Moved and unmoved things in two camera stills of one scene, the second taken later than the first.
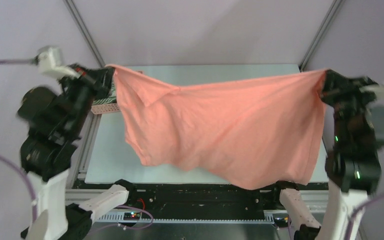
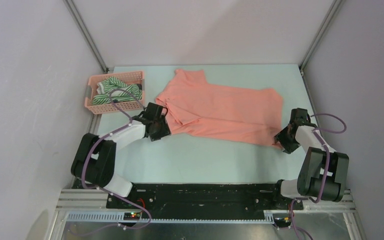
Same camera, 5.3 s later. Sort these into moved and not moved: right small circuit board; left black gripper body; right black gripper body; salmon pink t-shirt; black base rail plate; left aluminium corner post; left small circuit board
Moved: left black gripper body; right black gripper body; salmon pink t-shirt
Not moved: right small circuit board; black base rail plate; left small circuit board; left aluminium corner post
